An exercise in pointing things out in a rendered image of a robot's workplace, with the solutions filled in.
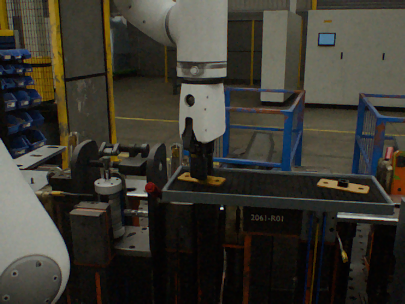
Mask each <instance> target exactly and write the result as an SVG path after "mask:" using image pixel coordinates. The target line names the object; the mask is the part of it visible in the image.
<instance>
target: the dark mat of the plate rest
mask: <svg viewBox="0 0 405 304"><path fill-rule="evenodd" d="M185 173H190V170H189V169H182V170H181V171H180V173H179V174H178V176H177V177H176V178H175V179H174V181H173V182H172V184H171V185H170V187H169V189H167V191H187V192H208V193H219V194H240V195H261V197H267V196H271V197H282V198H302V199H313V200H334V201H355V202H365V203H385V204H388V203H387V202H386V201H385V199H384V197H383V196H382V194H381V193H380V191H379V190H378V188H377V187H376V186H375V185H374V184H373V181H372V180H371V179H352V178H340V177H316V176H292V175H279V174H254V173H242V172H238V173H231V172H230V171H213V174H212V175H211V176H214V177H222V178H226V181H225V182H224V183H222V184H221V185H220V186H212V185H205V184H200V183H193V182H185V181H180V180H178V177H179V176H181V175H182V174H185ZM321 179H329V180H336V181H338V180H339V179H346V180H349V183H351V184H357V185H363V186H369V190H368V193H367V194H366V195H362V194H355V193H351V192H344V191H337V189H329V188H322V187H319V186H317V184H318V183H319V181H320V180H321Z"/></svg>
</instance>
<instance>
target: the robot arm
mask: <svg viewBox="0 0 405 304"><path fill-rule="evenodd" d="M113 1H114V3H115V6H116V8H117V10H118V12H120V14H121V15H123V17H124V18H126V20H127V21H128V22H129V23H130V24H132V25H134V26H135V27H136V28H138V29H139V31H140V30H141V32H143V33H144V34H146V35H147V36H149V37H151V38H152V39H154V40H155V41H156V42H158V43H161V44H162V45H165V46H170V47H177V75H178V76H179V77H183V78H182V79H180V83H181V94H180V120H179V123H180V138H181V140H183V142H184V144H183V149H184V150H186V151H188V152H189V157H190V177H192V178H196V179H204V180H205V179H206V178H208V176H211V175H212V174H213V154H211V153H213V152H214V142H215V140H216V138H218V137H220V136H221V135H223V134H224V132H225V95H224V89H223V85H222V83H224V80H223V79H221V77H226V76H227V22H228V0H176V2H174V1H172V0H113ZM194 138H196V139H194ZM194 144H195V145H194ZM197 145H198V146H197ZM70 268H71V266H70V263H69V255H68V251H67V248H66V244H65V242H64V239H63V238H62V237H61V235H60V232H59V231H58V229H57V227H56V226H55V223H53V221H52V220H51V218H50V217H49V215H48V213H47V211H46V210H45V209H44V208H43V206H42V204H41V202H40V201H39V199H38V198H37V196H36V195H35V194H34V192H33V190H32V189H31V187H30V185H29V184H28V182H27V180H26V179H25V178H24V176H23V175H22V173H21V171H20V170H19V168H18V167H17V165H16V163H15V162H14V161H13V159H12V158H11V156H10V153H9V152H8V150H7V149H6V146H5V145H4V143H3V142H2V141H1V139H0V304H54V303H55V302H57V301H58V300H59V298H60V296H61V295H62V293H63V291H64V289H65V286H66V283H67V281H68V277H69V274H70V271H69V269H70Z"/></svg>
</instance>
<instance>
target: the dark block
mask: <svg viewBox="0 0 405 304"><path fill-rule="evenodd" d="M51 186H52V191H60V192H67V193H71V194H72V180H71V169H70V168H65V169H63V170H61V171H60V172H59V173H58V174H56V175H54V176H52V177H51ZM53 201H54V204H57V215H58V226H59V230H60V235H61V237H62V238H63V239H64V242H65V244H66V248H67V252H68V255H69V263H70V266H71V268H70V269H69V271H70V274H69V277H68V280H67V283H66V297H67V302H68V304H80V303H81V302H82V297H81V284H80V271H78V264H74V260H75V258H74V245H73V238H72V232H71V219H70V212H71V211H72V208H73V207H74V201H73V196H70V195H64V196H62V195H61V196H56V195H53Z"/></svg>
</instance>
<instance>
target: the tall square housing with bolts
mask: <svg viewBox="0 0 405 304"><path fill-rule="evenodd" d="M337 220H338V212H326V211H307V210H303V219H302V228H301V235H300V238H298V246H297V264H296V273H295V288H294V289H295V291H294V300H293V304H328V295H329V289H328V272H329V265H330V259H331V246H332V245H335V234H336V227H337Z"/></svg>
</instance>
